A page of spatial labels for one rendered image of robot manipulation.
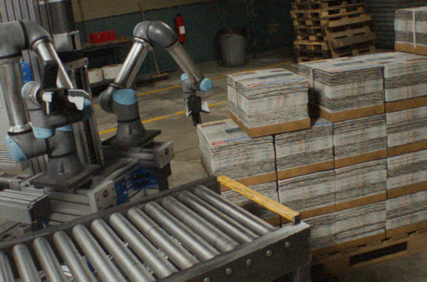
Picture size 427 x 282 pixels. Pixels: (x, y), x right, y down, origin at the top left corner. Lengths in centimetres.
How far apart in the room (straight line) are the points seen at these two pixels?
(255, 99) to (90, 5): 679
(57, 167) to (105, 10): 687
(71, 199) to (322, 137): 115
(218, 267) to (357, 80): 127
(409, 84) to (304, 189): 72
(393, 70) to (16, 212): 179
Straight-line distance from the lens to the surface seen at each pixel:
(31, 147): 187
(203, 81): 254
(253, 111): 201
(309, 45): 868
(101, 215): 159
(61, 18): 209
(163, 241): 137
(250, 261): 126
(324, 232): 239
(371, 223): 249
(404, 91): 234
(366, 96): 224
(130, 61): 245
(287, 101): 205
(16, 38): 182
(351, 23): 868
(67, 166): 193
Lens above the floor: 146
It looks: 16 degrees down
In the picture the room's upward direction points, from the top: 7 degrees counter-clockwise
